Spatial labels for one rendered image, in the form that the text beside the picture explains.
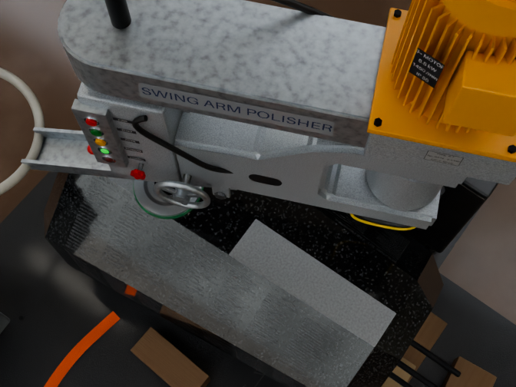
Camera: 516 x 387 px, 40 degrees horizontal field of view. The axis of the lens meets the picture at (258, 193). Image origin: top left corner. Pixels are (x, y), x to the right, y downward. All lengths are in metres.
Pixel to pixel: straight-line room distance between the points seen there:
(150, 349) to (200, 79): 1.61
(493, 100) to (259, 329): 1.29
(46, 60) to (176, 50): 2.16
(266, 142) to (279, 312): 0.69
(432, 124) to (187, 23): 0.52
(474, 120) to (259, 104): 0.42
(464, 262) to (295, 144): 1.68
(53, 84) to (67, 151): 1.26
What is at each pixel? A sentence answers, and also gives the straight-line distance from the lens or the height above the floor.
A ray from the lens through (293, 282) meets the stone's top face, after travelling 2.13.
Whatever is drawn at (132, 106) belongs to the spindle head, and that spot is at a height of 1.54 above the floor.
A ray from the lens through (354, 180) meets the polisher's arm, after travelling 1.80.
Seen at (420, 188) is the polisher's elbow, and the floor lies 1.40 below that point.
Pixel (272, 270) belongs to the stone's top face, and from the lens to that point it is 2.14.
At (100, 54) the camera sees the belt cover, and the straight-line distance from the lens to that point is 1.45.
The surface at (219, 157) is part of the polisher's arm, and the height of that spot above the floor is 1.36.
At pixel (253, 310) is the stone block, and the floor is 0.74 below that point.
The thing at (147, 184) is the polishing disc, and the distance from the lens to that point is 2.22.
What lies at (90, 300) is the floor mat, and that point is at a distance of 3.02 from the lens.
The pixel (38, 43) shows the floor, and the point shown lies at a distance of 3.62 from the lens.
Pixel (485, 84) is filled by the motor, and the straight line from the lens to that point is 1.13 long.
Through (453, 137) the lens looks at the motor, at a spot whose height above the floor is 1.72.
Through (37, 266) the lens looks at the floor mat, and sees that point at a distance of 3.12.
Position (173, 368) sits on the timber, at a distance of 2.79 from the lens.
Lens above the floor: 2.88
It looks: 68 degrees down
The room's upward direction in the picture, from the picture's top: 1 degrees clockwise
